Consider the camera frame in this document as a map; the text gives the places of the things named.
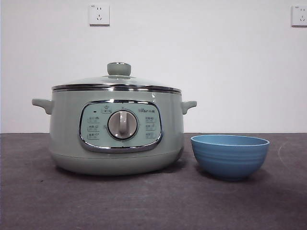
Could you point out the blue ribbed bowl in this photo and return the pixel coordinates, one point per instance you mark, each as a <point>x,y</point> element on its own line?
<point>229,158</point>

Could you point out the white wall socket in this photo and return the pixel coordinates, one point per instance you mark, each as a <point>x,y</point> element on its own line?
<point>299,15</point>
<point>99,14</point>

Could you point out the pale green electric steamer pot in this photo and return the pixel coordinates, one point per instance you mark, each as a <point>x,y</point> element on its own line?
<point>67,119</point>

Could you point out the glass lid with green knob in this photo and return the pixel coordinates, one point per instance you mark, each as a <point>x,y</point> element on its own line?
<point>119,69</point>

